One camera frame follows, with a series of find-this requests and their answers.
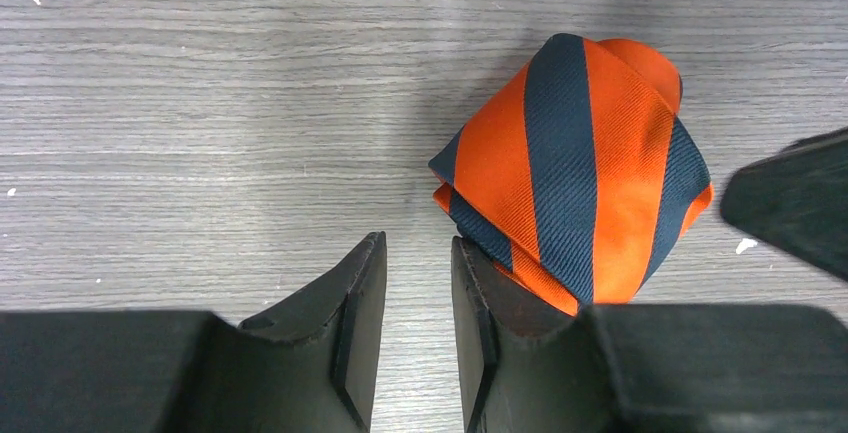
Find orange navy striped tie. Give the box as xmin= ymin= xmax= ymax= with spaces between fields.
xmin=429 ymin=33 xmax=714 ymax=315

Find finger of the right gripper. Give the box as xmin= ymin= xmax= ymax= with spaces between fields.
xmin=719 ymin=128 xmax=847 ymax=282

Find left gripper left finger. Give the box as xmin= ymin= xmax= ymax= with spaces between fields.
xmin=1 ymin=232 xmax=387 ymax=432

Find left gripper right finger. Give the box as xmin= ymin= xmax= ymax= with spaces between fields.
xmin=451 ymin=238 xmax=847 ymax=432

